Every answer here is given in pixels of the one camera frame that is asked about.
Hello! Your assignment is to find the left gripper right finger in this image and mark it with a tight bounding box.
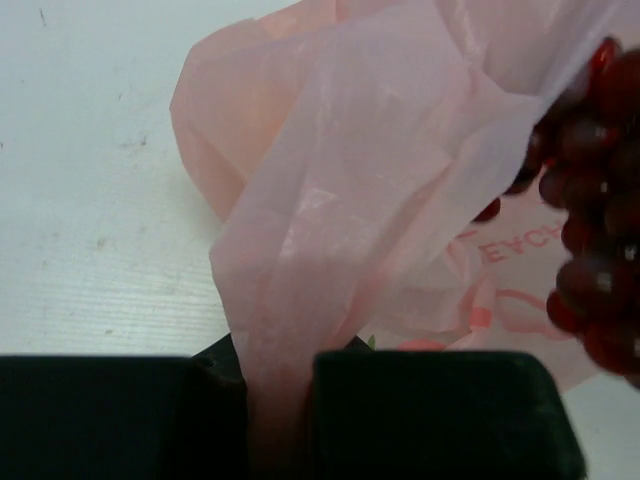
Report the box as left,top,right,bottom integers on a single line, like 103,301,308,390
312,349,587,480

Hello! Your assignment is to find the pink plastic bag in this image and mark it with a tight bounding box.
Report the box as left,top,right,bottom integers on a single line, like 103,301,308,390
170,1,639,479

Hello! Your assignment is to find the red fake grape bunch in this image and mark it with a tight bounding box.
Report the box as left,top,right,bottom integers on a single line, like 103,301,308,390
506,36,639,386

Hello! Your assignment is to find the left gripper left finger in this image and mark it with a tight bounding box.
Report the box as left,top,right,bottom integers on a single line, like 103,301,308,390
1,336,248,479

